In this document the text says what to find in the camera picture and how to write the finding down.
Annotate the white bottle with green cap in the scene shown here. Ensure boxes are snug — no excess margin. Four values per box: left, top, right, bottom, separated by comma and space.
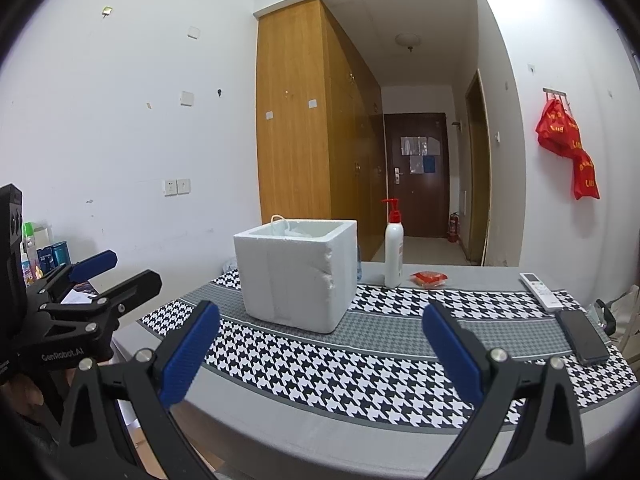
21, 221, 38, 281

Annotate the red snack packet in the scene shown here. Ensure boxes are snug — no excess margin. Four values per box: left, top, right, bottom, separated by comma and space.
410, 270, 447, 288

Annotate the black smartphone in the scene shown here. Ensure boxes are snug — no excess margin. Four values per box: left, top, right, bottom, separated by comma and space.
555, 309, 611, 367

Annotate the white foam box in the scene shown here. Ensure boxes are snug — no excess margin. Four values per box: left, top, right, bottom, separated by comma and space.
233, 218, 358, 335

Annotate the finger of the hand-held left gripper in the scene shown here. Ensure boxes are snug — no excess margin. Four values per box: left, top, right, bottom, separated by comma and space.
24, 250, 119, 306
42, 269, 163, 341

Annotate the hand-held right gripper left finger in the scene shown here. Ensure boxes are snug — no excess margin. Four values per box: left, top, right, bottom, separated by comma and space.
57, 300, 223, 480

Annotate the dark brown door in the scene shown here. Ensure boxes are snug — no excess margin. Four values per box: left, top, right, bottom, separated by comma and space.
383, 112, 448, 238

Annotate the wooden wardrobe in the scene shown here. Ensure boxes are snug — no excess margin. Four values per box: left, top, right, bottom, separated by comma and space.
256, 0, 386, 263

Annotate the houndstooth tablecloth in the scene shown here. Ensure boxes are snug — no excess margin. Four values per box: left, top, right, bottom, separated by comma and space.
137, 267, 640, 433

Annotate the black clip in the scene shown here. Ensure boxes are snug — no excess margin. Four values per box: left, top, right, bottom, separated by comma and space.
595, 299, 621, 333

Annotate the white remote control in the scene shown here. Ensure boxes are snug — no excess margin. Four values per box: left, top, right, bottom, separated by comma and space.
518, 272, 565, 311

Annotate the person's left hand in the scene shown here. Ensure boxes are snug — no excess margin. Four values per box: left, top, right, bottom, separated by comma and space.
0, 372, 45, 417

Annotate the wooden side door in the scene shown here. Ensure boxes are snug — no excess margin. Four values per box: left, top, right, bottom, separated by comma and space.
465, 69, 493, 266

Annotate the white bottle with red pump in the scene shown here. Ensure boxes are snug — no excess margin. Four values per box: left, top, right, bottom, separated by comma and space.
381, 198, 405, 289

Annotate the red printed plastic bag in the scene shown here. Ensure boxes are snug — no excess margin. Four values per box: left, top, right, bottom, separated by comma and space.
536, 99, 583, 158
570, 147, 601, 201

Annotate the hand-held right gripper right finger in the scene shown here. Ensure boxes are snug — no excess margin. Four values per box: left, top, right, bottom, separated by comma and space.
421, 302, 587, 480

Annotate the metal wall hook rack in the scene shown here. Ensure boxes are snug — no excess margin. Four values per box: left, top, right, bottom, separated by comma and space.
543, 87, 571, 111

